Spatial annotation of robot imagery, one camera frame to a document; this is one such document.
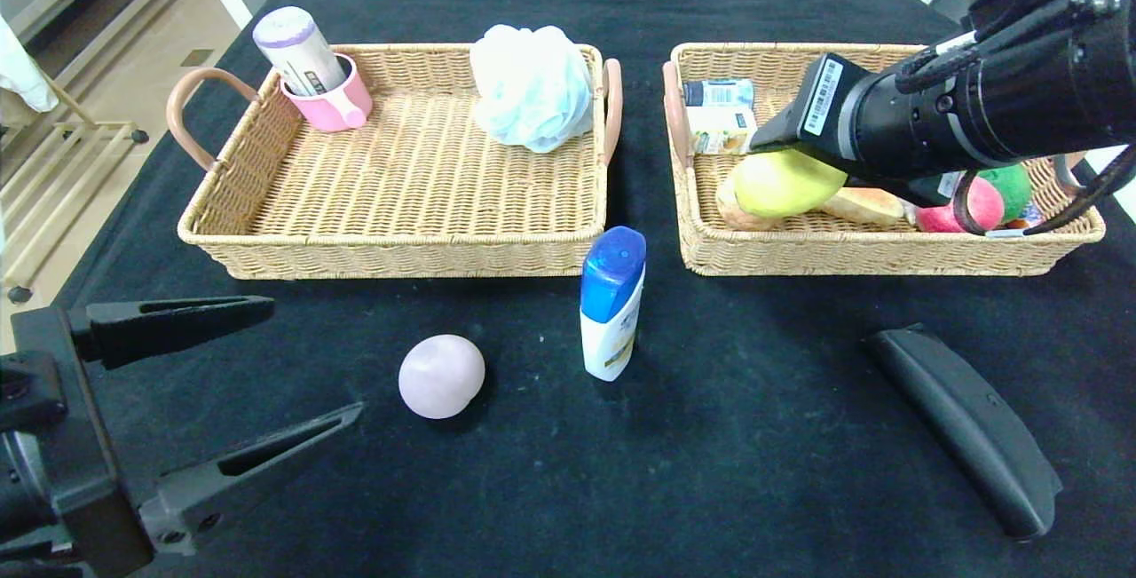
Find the golden bread loaf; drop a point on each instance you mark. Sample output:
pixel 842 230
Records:
pixel 865 205

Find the yellow round fruit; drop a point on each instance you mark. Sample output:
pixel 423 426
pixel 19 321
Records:
pixel 785 183

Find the red peach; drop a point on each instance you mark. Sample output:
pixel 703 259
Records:
pixel 941 216

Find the pink mug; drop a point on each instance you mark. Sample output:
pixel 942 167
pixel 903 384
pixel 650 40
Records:
pixel 337 112

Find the white hanging cloth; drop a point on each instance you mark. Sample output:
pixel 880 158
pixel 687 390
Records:
pixel 22 72

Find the green round fruit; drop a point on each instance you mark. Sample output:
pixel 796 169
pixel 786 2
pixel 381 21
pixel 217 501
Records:
pixel 1012 187

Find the white tube with purple cap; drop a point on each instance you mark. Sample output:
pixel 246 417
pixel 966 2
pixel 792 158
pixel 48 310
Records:
pixel 297 47

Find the small blue labelled bottle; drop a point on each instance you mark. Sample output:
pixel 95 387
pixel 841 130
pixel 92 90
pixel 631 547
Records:
pixel 719 93

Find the small white juice carton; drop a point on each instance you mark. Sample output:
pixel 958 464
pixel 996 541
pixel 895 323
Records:
pixel 717 130

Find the light blue bath pouf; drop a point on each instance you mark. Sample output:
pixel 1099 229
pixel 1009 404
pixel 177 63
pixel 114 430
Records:
pixel 532 90

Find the cream puff pastry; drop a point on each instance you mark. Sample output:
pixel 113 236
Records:
pixel 729 209

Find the black table cloth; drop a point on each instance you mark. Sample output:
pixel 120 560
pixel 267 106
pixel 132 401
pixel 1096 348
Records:
pixel 532 489

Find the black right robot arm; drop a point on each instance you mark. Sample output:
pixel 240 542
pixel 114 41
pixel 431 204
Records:
pixel 1083 54

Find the wicker basket holding pink mug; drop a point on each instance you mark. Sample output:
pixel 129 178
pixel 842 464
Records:
pixel 417 187

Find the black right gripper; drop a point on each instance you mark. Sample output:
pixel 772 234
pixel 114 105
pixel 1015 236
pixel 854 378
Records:
pixel 818 100

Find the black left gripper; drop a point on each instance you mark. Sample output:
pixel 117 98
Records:
pixel 89 436

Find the wicker basket holding food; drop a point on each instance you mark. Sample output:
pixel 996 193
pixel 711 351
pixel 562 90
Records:
pixel 772 249

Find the white shampoo bottle blue cap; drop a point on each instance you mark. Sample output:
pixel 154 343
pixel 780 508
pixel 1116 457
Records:
pixel 611 285

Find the pale purple round ball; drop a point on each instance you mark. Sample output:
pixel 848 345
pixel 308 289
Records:
pixel 442 377

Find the black curved plastic piece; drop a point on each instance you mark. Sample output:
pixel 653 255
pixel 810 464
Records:
pixel 967 423

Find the beige metal trolley frame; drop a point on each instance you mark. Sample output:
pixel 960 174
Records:
pixel 106 128

